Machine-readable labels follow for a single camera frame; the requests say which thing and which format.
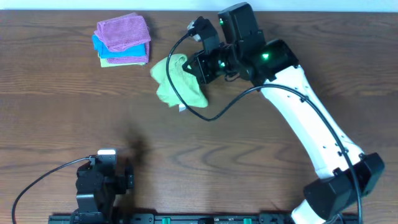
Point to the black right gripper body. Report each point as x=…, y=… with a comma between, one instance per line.
x=221, y=62

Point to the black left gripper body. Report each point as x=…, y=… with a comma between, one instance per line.
x=128, y=181

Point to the light green microfiber cloth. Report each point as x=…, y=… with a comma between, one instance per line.
x=185, y=83

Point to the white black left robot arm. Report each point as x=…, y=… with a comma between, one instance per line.
x=90, y=211

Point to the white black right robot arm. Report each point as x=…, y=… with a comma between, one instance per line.
x=345, y=173

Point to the lower folded purple cloth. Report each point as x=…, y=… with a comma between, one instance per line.
x=140, y=59

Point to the folded purple cloth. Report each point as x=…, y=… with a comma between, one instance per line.
x=140, y=59
x=123, y=32

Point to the top folded purple cloth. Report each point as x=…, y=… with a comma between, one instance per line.
x=123, y=32

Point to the bottom folded green cloth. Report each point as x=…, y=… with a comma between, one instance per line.
x=104, y=63

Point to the folded blue cloth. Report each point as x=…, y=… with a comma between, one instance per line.
x=104, y=52

